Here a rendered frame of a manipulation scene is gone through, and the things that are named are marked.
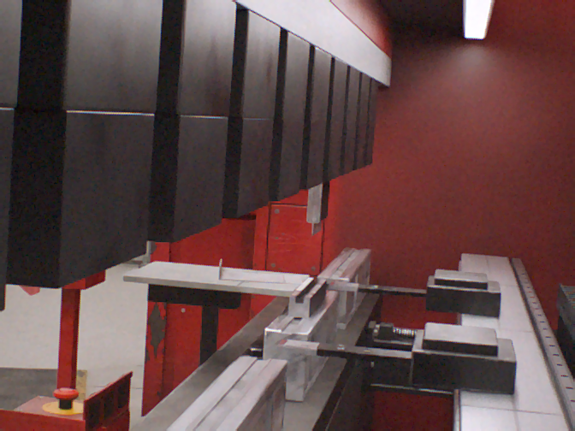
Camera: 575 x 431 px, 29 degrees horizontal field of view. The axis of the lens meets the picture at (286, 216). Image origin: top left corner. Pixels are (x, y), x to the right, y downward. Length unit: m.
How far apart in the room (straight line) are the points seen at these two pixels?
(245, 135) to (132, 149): 0.31
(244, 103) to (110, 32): 0.35
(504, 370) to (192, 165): 0.56
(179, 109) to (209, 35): 0.08
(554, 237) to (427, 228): 0.29
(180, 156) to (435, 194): 1.90
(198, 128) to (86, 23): 0.23
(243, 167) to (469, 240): 1.71
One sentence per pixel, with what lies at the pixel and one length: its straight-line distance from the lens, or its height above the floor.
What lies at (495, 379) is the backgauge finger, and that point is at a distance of 1.19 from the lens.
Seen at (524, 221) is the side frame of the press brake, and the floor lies 1.06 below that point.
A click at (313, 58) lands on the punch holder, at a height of 1.33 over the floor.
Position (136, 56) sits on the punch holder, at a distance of 0.60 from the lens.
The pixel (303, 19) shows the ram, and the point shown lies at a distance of 1.17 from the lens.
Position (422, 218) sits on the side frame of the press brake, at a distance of 2.58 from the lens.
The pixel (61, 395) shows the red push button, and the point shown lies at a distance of 1.77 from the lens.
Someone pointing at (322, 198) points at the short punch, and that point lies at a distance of 1.69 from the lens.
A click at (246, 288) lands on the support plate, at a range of 1.67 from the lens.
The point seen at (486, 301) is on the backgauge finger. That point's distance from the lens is 1.67.
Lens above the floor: 1.26
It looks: 5 degrees down
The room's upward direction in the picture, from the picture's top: 4 degrees clockwise
